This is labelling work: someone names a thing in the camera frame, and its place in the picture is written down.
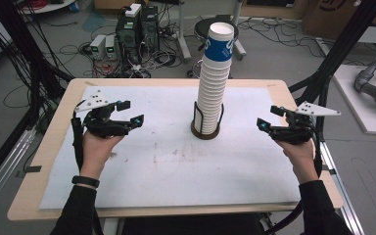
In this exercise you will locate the white table mat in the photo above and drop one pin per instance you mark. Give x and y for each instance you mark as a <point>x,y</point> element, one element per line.
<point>163,176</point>

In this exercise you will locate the person's right hand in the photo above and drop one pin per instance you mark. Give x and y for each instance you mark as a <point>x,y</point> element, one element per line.
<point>302,160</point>

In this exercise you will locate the aluminium rail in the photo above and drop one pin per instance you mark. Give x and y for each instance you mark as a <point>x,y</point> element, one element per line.
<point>3,169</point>
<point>349,209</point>

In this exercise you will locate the wooden table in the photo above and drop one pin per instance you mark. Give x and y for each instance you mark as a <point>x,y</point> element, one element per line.
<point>57,137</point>

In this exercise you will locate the black round stool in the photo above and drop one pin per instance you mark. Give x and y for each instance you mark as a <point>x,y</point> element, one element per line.
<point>200,31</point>

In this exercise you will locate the stack of white cups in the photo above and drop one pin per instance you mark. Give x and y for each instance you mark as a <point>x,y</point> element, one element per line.
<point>210,94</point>

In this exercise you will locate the grey power supply unit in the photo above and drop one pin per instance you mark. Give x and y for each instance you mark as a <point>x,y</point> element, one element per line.
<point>111,45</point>
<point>98,45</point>

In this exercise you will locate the brown tape piece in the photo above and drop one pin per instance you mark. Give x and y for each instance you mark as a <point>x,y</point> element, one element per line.
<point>90,83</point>

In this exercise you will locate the person's left hand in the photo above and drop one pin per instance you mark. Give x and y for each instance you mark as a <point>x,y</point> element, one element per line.
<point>94,153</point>

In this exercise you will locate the white round table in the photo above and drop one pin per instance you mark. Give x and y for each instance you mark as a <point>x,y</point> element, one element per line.
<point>52,8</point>

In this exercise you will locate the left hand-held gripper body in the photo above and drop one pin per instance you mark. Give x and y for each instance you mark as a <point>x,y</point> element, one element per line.
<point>104,127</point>

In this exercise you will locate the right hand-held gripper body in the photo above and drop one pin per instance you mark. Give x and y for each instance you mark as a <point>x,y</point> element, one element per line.
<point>295,132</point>

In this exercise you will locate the cardboard box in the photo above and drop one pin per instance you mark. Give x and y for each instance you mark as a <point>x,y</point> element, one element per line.
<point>323,19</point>

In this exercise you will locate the white power strip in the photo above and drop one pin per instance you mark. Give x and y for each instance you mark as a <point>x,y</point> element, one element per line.
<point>323,45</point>

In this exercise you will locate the black computer tower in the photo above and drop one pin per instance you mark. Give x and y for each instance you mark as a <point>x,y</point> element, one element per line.
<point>127,36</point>
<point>149,29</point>

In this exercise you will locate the black tape piece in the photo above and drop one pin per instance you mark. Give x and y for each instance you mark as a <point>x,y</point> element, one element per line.
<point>33,169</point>
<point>330,171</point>

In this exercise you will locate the small white box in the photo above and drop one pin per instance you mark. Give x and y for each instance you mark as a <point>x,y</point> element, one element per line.
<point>133,9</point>

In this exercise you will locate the white floor board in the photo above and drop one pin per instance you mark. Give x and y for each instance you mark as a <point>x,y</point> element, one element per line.
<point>355,107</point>

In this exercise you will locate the black wristband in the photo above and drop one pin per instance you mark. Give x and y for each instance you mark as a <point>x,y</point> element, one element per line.
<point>84,181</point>

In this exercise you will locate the grey metal table leg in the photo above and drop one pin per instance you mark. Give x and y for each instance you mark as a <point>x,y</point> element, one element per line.
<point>240,49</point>
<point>184,42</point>

